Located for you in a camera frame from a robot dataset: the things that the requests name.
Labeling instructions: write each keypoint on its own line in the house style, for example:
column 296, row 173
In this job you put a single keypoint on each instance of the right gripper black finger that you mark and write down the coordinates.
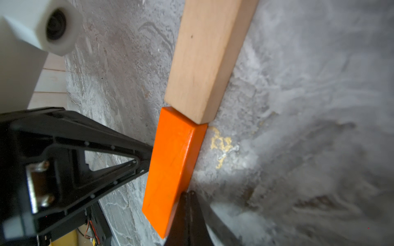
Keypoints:
column 188, row 227

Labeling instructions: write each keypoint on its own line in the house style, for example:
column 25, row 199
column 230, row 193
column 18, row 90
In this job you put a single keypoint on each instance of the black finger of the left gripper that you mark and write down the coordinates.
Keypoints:
column 55, row 164

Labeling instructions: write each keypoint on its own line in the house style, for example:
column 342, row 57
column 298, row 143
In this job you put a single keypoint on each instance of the orange block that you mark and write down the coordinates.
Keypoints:
column 175, row 152

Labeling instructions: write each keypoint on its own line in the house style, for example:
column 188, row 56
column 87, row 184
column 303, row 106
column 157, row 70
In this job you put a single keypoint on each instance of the natural wood block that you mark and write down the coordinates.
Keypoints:
column 210, row 39

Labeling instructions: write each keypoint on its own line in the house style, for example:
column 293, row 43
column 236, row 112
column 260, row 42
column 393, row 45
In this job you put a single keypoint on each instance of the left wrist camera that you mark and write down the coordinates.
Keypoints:
column 30, row 30

